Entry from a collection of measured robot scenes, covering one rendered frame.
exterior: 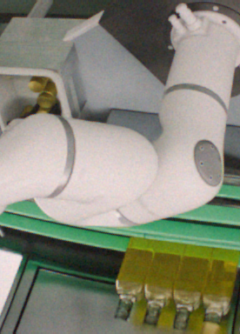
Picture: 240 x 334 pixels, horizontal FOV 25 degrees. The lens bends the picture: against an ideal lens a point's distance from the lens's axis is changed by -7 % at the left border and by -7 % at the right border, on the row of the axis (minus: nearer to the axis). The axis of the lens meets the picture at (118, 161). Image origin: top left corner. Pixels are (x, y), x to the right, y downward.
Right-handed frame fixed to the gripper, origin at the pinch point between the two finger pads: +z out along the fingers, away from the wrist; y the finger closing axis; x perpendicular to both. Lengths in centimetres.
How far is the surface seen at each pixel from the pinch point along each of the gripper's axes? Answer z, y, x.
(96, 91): 4.9, 9.7, 3.1
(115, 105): 5.8, 12.9, -0.4
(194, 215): -13.9, 33.2, -8.3
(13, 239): -3.8, -13.2, -36.2
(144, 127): 1.9, 19.9, -2.1
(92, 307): -18.7, 12.9, -36.9
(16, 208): -11.1, -5.0, -17.3
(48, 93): -1.2, 1.8, 5.7
